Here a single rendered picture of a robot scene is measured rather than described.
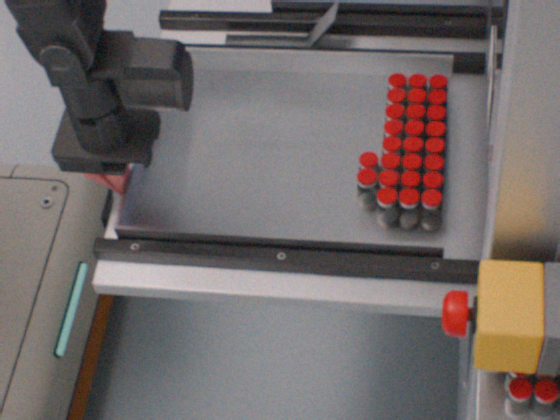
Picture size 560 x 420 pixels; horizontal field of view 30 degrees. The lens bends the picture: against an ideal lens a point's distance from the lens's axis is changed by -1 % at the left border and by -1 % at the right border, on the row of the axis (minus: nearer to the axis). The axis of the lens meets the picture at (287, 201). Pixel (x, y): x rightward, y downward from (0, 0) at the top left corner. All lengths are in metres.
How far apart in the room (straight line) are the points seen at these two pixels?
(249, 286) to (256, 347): 0.97
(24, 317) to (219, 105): 0.74
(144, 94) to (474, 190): 0.37
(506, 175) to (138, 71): 0.35
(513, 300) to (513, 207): 0.08
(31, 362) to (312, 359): 0.54
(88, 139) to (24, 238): 0.91
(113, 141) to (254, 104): 0.23
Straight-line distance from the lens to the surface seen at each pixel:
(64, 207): 1.95
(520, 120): 0.78
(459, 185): 1.12
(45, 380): 1.79
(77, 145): 1.06
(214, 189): 1.14
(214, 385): 2.01
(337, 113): 1.19
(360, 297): 1.05
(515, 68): 0.74
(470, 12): 1.26
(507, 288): 0.88
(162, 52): 0.96
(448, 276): 1.05
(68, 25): 0.90
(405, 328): 2.03
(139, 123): 1.07
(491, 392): 1.00
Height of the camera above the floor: 1.78
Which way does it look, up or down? 54 degrees down
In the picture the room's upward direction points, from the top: 9 degrees counter-clockwise
